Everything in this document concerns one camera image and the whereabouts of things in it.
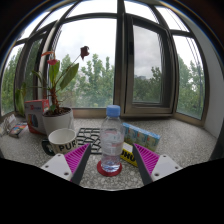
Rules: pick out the clear blue-capped water bottle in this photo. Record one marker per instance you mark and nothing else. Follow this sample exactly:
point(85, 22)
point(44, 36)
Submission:
point(112, 140)

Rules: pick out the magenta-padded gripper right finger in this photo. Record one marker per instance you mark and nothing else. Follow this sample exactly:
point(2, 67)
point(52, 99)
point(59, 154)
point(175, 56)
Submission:
point(165, 166)

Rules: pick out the potted red-flowered plant, white pot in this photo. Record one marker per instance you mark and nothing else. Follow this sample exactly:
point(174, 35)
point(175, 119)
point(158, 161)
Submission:
point(58, 121)

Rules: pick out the white mug with black lettering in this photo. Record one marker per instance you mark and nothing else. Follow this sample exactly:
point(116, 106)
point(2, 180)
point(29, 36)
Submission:
point(61, 143)

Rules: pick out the yellow box with black lettering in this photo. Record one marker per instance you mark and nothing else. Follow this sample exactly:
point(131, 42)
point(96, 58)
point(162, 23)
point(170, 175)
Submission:
point(128, 156)

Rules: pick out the black lattice trivet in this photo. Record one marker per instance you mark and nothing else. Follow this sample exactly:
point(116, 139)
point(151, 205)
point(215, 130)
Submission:
point(87, 138)

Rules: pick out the flat round red coaster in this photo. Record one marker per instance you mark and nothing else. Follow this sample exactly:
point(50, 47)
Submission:
point(108, 173)

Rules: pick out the dark-framed bay window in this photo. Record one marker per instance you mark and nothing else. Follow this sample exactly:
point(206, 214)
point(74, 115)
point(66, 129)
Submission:
point(120, 66)

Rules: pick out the white red filament box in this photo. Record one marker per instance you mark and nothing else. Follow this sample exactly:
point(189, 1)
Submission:
point(33, 115)

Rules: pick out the blue green drink carton pack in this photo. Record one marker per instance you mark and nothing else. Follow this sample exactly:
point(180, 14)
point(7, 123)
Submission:
point(143, 136)

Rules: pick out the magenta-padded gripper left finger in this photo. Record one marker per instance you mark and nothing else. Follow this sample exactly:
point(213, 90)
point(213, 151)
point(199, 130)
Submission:
point(58, 165)

